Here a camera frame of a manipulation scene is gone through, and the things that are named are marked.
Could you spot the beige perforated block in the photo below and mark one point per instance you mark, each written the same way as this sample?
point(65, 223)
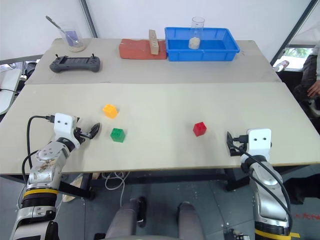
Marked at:
point(154, 42)

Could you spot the green toy block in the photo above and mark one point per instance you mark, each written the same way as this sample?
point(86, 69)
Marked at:
point(117, 135)

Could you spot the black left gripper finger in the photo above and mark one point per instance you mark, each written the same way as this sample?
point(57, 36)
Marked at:
point(92, 135)
point(96, 127)

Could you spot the red brick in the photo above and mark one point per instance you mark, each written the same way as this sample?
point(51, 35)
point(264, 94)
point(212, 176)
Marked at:
point(135, 48)

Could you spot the bystander dark sleeved forearm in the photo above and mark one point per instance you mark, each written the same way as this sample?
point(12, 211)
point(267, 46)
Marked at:
point(308, 72)

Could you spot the blue plastic bin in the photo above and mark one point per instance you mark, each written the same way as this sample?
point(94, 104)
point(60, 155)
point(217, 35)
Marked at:
point(200, 51)

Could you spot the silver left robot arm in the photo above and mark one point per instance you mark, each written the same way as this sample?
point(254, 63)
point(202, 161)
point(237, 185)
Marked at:
point(45, 162)

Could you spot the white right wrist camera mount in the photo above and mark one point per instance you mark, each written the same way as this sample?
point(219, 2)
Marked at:
point(258, 142)

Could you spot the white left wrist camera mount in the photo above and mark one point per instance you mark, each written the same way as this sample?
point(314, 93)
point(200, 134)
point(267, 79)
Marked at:
point(62, 125)

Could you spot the black table frame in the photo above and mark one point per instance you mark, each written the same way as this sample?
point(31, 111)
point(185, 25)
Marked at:
point(175, 175)

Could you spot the red toy block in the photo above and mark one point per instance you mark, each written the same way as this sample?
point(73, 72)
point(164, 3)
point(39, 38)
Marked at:
point(199, 129)

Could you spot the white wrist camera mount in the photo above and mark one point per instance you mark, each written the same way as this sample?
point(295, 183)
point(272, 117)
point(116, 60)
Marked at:
point(258, 142)
point(62, 125)

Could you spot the yellow toy block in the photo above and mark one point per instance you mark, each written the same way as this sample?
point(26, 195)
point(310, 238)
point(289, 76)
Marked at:
point(110, 111)

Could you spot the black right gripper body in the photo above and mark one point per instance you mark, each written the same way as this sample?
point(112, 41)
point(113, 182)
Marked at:
point(241, 143)

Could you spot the gray rounded leg shape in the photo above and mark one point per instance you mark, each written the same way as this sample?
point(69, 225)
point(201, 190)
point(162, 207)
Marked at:
point(191, 220)
point(123, 220)

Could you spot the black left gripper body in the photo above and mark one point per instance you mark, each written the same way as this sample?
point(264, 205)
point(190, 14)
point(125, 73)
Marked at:
point(79, 135)

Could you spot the bystander bare hand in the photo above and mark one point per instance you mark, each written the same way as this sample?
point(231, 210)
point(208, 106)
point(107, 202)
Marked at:
point(314, 88)

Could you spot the metal spoon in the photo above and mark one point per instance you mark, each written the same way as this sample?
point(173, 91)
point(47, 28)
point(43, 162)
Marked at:
point(58, 26)

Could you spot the dark slanted pole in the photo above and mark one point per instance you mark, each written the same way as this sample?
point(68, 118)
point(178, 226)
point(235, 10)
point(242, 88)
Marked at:
point(292, 32)
point(90, 18)

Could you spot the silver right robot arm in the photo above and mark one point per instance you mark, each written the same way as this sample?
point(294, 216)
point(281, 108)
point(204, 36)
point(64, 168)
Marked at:
point(267, 195)

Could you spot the light wooden piece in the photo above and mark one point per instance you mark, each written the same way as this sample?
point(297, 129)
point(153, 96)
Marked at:
point(73, 186)

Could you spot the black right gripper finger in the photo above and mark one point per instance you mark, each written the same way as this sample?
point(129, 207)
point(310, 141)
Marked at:
point(233, 151)
point(230, 137)

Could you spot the gray handheld controller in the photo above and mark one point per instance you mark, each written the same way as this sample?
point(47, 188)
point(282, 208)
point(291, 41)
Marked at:
point(75, 63)

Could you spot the glass beaker with sand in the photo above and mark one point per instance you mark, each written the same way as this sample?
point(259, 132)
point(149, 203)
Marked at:
point(195, 37)

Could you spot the white side table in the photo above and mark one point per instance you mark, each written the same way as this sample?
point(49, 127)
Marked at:
point(7, 87)

